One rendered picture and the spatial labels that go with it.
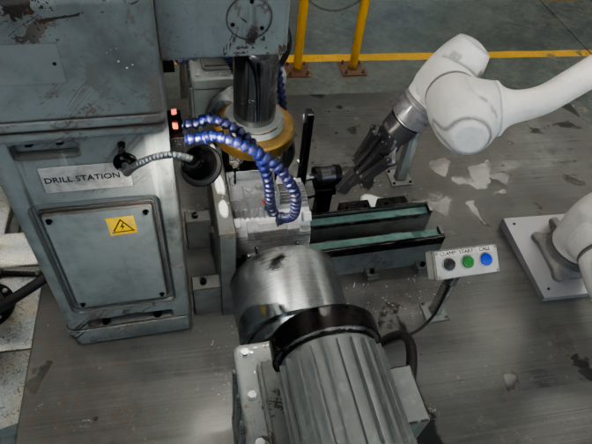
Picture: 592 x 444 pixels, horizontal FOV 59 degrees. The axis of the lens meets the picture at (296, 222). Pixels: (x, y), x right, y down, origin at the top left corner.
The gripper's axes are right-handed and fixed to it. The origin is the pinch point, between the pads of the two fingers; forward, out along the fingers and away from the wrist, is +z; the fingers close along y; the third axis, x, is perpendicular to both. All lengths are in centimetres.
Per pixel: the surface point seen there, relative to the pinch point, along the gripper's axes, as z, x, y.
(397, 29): 32, 181, -274
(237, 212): 20.7, -19.0, -1.2
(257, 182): 14.8, -15.6, -7.4
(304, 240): 19.7, -0.3, 3.1
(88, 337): 63, -40, 12
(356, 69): 56, 136, -220
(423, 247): 12.0, 38.9, 1.1
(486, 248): -7.4, 33.2, 17.6
